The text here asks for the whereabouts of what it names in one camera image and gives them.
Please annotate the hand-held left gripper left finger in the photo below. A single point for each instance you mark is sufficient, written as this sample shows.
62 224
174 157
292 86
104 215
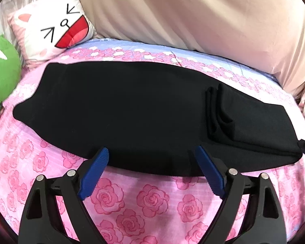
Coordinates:
94 172

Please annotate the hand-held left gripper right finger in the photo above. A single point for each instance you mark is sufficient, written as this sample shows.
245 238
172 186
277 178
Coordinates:
209 172

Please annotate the black pants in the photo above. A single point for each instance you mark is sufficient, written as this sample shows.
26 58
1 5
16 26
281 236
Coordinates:
129 111

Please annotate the pink rose bedsheet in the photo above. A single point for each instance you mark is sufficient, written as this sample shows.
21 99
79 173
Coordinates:
132 208

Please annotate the green plush toy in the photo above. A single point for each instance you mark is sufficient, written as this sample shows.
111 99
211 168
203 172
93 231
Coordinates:
2 73

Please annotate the cat face cushion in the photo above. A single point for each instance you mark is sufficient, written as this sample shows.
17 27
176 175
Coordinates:
53 22

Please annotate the beige quilt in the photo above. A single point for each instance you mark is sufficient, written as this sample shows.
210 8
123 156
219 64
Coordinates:
193 12

